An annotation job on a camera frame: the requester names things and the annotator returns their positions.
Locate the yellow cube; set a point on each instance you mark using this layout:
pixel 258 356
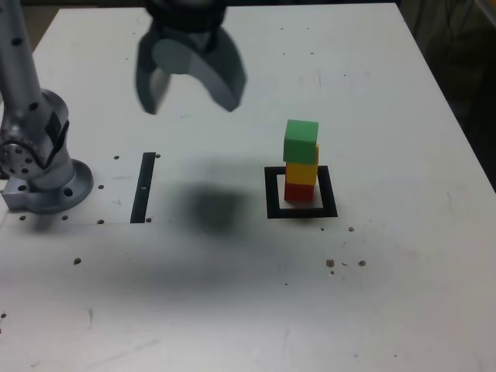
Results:
pixel 301 174

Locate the black tape square outline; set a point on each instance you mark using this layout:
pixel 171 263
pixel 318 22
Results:
pixel 271 193

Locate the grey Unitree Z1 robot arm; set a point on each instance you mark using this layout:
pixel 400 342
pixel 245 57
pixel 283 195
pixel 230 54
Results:
pixel 23 77

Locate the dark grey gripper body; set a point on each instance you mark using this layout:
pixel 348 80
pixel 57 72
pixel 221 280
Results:
pixel 197 38

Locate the green cube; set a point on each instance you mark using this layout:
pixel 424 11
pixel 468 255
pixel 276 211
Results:
pixel 300 141

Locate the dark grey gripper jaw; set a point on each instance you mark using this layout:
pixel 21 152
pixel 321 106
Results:
pixel 145 81

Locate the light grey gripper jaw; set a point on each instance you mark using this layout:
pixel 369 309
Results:
pixel 217 73

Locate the black tape strip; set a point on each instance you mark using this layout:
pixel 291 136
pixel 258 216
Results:
pixel 141 186

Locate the red cube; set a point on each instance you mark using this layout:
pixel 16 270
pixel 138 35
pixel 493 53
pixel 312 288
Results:
pixel 298 192

